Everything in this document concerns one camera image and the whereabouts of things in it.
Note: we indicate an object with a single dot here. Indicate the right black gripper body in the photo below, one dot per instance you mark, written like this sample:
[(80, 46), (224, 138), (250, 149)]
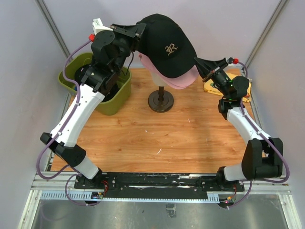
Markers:
[(215, 71)]

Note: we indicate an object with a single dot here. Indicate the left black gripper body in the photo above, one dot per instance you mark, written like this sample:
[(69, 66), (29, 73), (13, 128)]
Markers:
[(132, 43)]

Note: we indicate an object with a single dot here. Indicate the pink baseball cap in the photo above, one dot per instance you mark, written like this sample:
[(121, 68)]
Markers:
[(179, 82)]

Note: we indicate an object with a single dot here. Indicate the black cap gold logo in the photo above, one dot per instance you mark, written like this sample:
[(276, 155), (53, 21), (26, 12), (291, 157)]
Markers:
[(166, 45)]

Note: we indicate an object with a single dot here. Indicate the black cap white logo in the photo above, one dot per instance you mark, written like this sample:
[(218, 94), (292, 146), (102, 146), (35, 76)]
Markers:
[(79, 75)]

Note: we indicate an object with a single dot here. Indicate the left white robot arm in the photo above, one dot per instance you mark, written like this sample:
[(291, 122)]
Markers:
[(110, 47)]

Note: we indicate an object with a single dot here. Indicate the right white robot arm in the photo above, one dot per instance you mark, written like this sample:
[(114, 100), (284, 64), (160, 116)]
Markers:
[(263, 157)]

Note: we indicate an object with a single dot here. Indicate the yellow cartoon car cloth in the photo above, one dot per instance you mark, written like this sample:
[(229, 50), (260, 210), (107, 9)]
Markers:
[(209, 87)]

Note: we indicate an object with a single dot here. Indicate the white mannequin head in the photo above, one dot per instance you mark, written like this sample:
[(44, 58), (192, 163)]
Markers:
[(157, 80)]

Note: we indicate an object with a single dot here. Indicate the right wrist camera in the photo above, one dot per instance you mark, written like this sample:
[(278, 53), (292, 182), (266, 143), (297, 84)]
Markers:
[(232, 60)]

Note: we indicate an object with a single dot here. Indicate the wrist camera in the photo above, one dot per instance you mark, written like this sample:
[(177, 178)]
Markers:
[(97, 27), (232, 60)]

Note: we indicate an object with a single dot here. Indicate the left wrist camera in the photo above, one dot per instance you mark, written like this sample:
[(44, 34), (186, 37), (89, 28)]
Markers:
[(97, 27)]

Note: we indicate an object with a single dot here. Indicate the right aluminium frame post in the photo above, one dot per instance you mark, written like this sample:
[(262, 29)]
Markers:
[(267, 29)]

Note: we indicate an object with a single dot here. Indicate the aluminium frame post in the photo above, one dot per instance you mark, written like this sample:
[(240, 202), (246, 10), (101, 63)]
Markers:
[(53, 27), (267, 29)]

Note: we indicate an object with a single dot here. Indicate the left aluminium frame post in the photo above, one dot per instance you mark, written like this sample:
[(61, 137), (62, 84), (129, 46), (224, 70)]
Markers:
[(53, 27)]

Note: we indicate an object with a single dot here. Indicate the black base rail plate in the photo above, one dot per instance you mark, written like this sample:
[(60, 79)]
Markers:
[(158, 184)]

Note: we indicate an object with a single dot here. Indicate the grey slotted cable duct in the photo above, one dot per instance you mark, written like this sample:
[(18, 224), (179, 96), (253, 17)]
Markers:
[(123, 197)]

